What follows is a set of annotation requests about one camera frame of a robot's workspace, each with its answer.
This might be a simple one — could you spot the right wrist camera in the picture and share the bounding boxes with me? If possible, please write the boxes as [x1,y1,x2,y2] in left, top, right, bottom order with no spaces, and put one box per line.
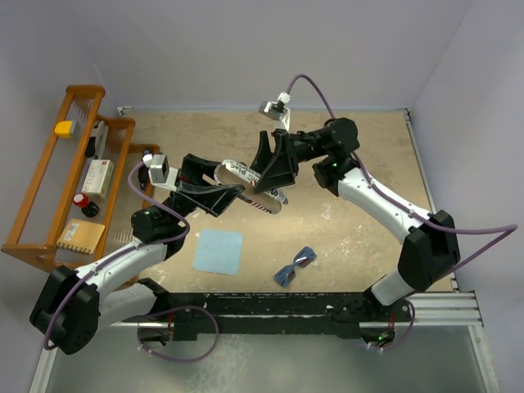
[258,92,291,132]

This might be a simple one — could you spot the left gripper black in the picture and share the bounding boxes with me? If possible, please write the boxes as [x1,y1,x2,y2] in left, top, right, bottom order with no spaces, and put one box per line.
[162,157,247,228]

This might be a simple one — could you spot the white printed glasses case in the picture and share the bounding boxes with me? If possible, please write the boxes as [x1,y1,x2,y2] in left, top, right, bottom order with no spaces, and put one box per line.
[214,160,288,215]

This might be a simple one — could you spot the blue sunglasses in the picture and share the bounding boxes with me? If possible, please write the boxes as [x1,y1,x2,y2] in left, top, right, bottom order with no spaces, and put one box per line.
[273,246,317,287]

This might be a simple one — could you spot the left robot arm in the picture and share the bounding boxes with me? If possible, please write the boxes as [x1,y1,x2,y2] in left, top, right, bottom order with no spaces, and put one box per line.
[29,154,246,355]

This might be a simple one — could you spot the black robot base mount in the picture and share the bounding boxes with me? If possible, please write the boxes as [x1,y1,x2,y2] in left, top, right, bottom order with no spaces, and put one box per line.
[140,278,413,342]

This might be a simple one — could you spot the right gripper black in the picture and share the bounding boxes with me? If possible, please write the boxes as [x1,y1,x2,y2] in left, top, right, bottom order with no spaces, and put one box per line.
[244,128,331,191]

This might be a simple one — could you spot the blue cleaning cloth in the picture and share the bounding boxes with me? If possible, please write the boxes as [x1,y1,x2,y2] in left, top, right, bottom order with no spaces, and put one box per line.
[192,229,243,276]

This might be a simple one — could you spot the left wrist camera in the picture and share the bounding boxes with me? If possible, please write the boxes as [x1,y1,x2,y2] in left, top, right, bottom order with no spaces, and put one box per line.
[142,153,178,192]

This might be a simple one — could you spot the white red box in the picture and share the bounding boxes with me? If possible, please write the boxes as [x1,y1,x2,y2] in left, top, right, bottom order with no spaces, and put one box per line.
[81,159,114,199]

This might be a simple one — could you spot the blue black utility knife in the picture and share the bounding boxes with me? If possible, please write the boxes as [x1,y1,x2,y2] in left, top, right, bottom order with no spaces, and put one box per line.
[138,149,152,191]

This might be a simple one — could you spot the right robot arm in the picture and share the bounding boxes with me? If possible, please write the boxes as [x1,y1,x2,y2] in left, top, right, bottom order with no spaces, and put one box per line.
[251,118,460,320]

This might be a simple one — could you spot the grey black stapler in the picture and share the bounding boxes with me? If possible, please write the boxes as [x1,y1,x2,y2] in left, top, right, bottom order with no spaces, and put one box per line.
[84,120,108,160]

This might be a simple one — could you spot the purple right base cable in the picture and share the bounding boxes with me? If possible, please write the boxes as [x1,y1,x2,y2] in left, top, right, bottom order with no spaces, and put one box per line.
[366,300,417,355]

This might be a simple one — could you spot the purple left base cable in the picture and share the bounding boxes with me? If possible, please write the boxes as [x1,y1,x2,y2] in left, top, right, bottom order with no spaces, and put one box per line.
[136,305,220,364]

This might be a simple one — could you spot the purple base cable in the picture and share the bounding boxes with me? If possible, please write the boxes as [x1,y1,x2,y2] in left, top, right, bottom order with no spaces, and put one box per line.
[136,305,220,364]
[366,300,417,355]

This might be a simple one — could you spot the wooden tiered shelf rack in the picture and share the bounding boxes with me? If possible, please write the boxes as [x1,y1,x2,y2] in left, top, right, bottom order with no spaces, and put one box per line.
[1,84,160,273]

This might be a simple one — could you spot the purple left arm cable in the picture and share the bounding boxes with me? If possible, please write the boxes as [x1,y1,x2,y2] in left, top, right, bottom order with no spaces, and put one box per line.
[43,160,192,351]

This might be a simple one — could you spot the yellow grey eraser block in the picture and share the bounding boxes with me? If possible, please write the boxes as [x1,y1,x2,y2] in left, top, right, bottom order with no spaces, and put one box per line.
[54,120,79,138]

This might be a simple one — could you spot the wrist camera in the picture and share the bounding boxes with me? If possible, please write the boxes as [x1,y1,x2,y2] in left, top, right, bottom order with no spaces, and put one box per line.
[258,92,291,132]
[142,153,178,192]

